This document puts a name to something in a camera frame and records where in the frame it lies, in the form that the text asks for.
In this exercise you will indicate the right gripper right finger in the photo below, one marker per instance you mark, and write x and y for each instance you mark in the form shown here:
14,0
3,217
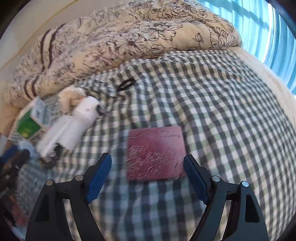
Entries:
245,220

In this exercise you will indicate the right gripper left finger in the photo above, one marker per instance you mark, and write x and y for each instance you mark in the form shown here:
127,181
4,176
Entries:
48,220

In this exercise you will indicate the green white medicine box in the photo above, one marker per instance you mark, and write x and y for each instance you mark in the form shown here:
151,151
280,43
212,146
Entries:
35,121

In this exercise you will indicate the white plastic bottle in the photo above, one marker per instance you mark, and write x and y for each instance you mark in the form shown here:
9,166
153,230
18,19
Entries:
68,130

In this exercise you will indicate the cream lace fabric bundle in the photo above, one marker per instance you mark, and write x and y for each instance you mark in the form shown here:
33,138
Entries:
70,97

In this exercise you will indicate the floral beige quilt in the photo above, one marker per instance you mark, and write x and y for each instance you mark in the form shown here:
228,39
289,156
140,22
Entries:
110,36

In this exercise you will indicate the blue window curtain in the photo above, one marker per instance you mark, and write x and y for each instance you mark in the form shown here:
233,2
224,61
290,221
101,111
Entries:
264,34

